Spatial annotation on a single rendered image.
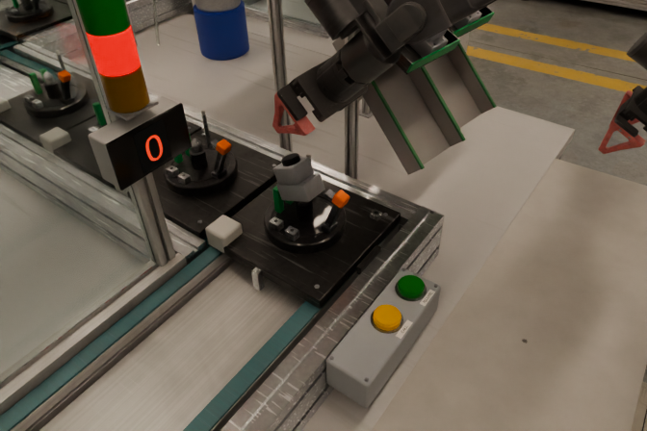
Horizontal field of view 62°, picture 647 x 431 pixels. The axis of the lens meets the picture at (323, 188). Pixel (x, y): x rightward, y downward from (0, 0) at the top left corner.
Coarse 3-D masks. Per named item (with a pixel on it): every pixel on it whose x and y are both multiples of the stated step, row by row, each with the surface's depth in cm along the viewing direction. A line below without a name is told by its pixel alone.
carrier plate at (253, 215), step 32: (352, 192) 99; (256, 224) 93; (352, 224) 93; (384, 224) 92; (256, 256) 87; (288, 256) 87; (320, 256) 87; (352, 256) 87; (288, 288) 83; (320, 288) 82
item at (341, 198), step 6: (330, 192) 84; (342, 192) 83; (330, 198) 84; (336, 198) 82; (342, 198) 82; (348, 198) 83; (336, 204) 83; (342, 204) 82; (330, 210) 85; (336, 210) 84; (330, 216) 86; (336, 216) 87; (324, 222) 88; (330, 222) 87
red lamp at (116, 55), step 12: (96, 36) 61; (108, 36) 61; (120, 36) 61; (132, 36) 63; (96, 48) 61; (108, 48) 61; (120, 48) 62; (132, 48) 63; (96, 60) 63; (108, 60) 62; (120, 60) 62; (132, 60) 64; (108, 72) 63; (120, 72) 63
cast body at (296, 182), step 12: (288, 156) 87; (276, 168) 86; (288, 168) 84; (300, 168) 85; (312, 168) 87; (288, 180) 86; (300, 180) 85; (312, 180) 86; (288, 192) 87; (300, 192) 85; (312, 192) 86
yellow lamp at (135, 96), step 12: (132, 72) 64; (108, 84) 64; (120, 84) 64; (132, 84) 65; (144, 84) 67; (108, 96) 66; (120, 96) 65; (132, 96) 66; (144, 96) 67; (120, 108) 66; (132, 108) 66
